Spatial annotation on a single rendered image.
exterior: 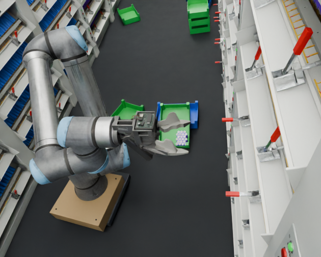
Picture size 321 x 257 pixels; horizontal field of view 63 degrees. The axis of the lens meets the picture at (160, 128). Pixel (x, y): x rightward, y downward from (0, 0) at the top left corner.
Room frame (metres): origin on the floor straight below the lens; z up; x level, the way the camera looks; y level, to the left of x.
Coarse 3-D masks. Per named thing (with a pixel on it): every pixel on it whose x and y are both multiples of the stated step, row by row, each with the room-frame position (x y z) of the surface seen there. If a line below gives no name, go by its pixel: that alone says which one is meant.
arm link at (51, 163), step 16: (32, 48) 1.02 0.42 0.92; (32, 64) 0.95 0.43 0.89; (48, 64) 0.98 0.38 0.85; (32, 80) 0.87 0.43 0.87; (48, 80) 0.88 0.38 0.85; (32, 96) 0.80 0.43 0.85; (48, 96) 0.79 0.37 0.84; (32, 112) 0.74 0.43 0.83; (48, 112) 0.72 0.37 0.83; (48, 128) 0.65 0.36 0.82; (48, 144) 0.58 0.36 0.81; (32, 160) 0.54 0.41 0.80; (48, 160) 0.53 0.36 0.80; (64, 160) 0.52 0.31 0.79; (48, 176) 0.49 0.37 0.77; (64, 176) 0.49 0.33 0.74
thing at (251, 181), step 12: (240, 84) 0.69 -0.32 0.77; (240, 96) 0.67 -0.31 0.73; (240, 108) 0.61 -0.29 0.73; (240, 132) 0.51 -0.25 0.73; (252, 144) 0.45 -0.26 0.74; (252, 156) 0.41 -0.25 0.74; (252, 168) 0.37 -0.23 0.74; (252, 180) 0.34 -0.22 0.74; (252, 204) 0.27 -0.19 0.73; (252, 216) 0.24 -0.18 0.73; (252, 228) 0.21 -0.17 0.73; (264, 228) 0.20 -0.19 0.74; (252, 240) 0.19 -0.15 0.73; (264, 252) 0.15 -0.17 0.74
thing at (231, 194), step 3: (228, 192) 0.31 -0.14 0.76; (231, 192) 0.31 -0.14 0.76; (234, 192) 0.30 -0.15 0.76; (237, 192) 0.30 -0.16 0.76; (240, 192) 0.30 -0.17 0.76; (243, 192) 0.30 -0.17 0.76; (246, 192) 0.30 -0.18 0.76; (249, 192) 0.30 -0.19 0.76; (228, 195) 0.30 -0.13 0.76; (231, 195) 0.30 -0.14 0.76; (234, 195) 0.30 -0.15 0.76; (237, 195) 0.29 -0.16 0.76; (240, 195) 0.29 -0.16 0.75; (243, 195) 0.29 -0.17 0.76; (246, 195) 0.29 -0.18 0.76; (249, 195) 0.29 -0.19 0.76; (252, 195) 0.29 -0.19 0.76
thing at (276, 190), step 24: (240, 48) 0.68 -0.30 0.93; (264, 72) 0.52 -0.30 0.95; (264, 96) 0.45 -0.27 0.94; (264, 120) 0.38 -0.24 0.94; (264, 144) 0.31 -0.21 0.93; (264, 168) 0.26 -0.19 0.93; (264, 192) 0.21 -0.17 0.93; (288, 192) 0.19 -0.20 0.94; (264, 216) 0.17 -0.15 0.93; (264, 240) 0.12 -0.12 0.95
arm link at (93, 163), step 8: (72, 152) 0.54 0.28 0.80; (96, 152) 0.51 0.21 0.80; (104, 152) 0.54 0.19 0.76; (72, 160) 0.51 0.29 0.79; (80, 160) 0.51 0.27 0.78; (88, 160) 0.50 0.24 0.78; (96, 160) 0.51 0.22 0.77; (104, 160) 0.52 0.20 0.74; (72, 168) 0.50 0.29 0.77; (80, 168) 0.50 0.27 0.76; (88, 168) 0.50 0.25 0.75; (96, 168) 0.51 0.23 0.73; (104, 168) 0.52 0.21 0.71
